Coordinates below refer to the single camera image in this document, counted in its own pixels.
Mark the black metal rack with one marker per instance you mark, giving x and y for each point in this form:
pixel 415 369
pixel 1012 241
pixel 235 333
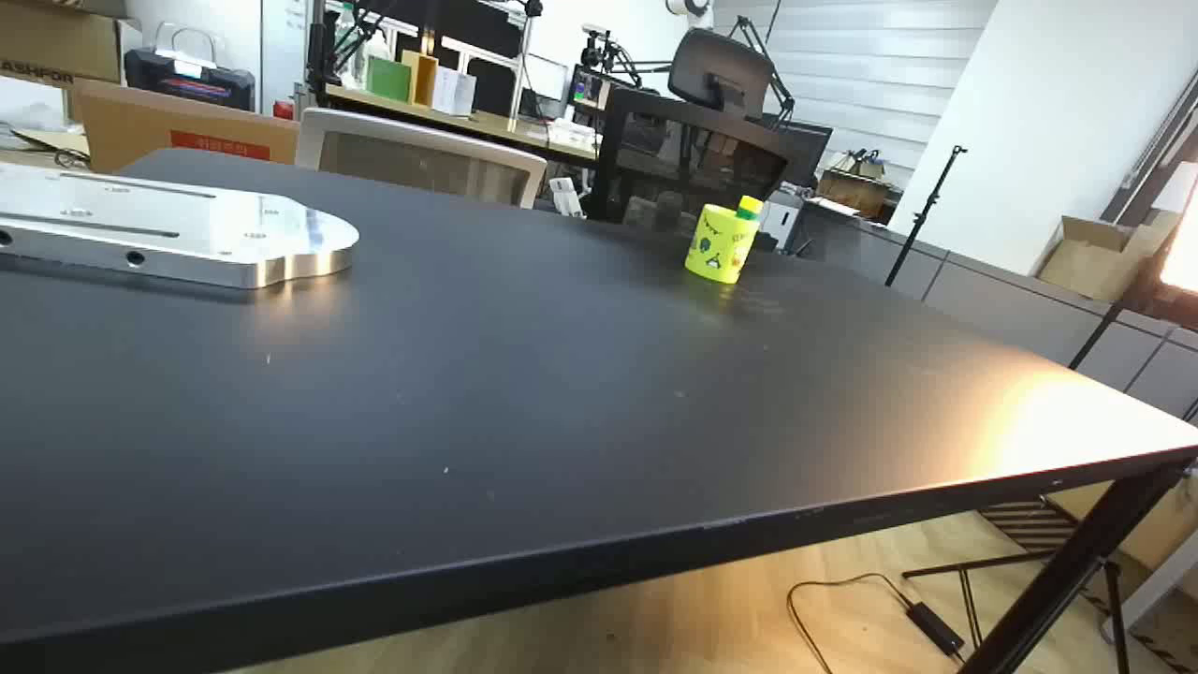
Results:
pixel 650 152

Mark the wooden shelf desk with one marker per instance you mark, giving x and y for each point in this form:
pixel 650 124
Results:
pixel 474 122

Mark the black computer monitor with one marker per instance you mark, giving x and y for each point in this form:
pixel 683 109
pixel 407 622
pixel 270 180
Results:
pixel 800 149

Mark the black office chair headrest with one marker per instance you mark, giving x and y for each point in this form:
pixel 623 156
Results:
pixel 718 70

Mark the green box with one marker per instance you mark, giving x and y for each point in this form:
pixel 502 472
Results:
pixel 386 80

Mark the white chair backrest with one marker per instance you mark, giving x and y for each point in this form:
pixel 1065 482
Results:
pixel 340 124

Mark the black tripod pole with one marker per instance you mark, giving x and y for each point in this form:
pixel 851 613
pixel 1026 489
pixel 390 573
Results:
pixel 921 215

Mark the grey cabinet row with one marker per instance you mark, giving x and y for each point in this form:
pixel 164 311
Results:
pixel 996 302

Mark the silver metal mounting plate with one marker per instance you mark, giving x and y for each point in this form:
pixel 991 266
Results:
pixel 172 228

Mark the black power adapter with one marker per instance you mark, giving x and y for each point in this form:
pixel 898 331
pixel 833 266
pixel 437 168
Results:
pixel 941 629

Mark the black tool case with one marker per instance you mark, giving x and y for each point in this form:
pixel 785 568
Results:
pixel 190 77

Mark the cardboard box with red label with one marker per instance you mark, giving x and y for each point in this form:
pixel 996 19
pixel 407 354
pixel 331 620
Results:
pixel 150 124

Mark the open cardboard box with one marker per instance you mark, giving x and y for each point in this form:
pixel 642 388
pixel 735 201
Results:
pixel 1100 256

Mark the black table leg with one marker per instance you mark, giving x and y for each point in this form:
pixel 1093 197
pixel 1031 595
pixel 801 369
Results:
pixel 1061 580

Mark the bright studio lamp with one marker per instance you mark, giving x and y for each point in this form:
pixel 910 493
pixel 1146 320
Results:
pixel 1183 256

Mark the plain brown cardboard box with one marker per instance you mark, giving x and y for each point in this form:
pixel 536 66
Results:
pixel 58 40

